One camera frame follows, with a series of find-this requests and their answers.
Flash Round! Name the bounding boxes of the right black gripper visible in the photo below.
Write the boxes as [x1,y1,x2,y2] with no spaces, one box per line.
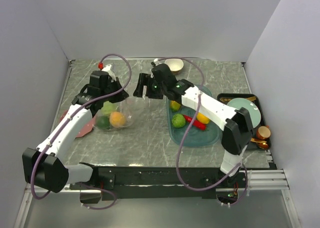
[133,73,167,100]

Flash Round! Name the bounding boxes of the pale green cabbage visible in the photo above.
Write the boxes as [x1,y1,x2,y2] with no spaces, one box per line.
[100,101,117,116]

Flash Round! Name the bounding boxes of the clear zip top bag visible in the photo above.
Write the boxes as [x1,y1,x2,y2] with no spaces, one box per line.
[93,96,148,132]

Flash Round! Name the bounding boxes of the dark green avocado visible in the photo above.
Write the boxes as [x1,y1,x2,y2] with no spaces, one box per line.
[95,115,111,130]

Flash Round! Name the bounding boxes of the orange fruit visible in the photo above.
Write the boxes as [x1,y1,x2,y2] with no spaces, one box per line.
[109,111,127,128]

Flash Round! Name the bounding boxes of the small green lettuce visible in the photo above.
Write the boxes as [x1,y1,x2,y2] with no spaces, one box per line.
[171,113,186,129]

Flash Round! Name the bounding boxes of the yellow lemon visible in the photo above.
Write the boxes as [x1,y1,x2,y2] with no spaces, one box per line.
[196,113,210,125]

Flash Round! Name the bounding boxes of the yellow green mango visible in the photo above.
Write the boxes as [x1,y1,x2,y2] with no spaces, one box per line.
[169,100,182,112]

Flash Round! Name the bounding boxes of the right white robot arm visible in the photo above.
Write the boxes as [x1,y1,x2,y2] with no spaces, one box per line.
[133,62,255,187]

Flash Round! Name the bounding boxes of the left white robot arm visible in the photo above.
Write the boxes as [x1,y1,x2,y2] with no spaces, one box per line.
[22,64,129,193]

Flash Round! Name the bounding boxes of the teal plastic food tray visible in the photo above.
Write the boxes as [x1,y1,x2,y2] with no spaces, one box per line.
[166,98,222,147]

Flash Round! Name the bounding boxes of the beige ceramic bowl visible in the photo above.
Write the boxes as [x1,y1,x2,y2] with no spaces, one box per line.
[164,58,184,75]

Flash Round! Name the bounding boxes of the pink plate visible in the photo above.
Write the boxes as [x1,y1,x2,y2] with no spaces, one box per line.
[59,109,96,139]

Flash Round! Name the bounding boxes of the red chili pepper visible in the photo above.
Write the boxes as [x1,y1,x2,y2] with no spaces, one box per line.
[183,114,206,131]

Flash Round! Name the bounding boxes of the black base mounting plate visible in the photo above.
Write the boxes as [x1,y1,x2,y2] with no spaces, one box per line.
[70,166,247,205]

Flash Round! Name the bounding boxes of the wooden chopsticks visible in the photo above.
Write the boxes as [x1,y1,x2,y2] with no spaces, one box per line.
[246,96,257,102]

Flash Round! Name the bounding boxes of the light green plate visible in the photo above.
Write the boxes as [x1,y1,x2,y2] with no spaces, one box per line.
[227,98,262,128]

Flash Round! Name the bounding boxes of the black serving tray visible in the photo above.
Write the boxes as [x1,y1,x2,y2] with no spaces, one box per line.
[216,92,272,151]

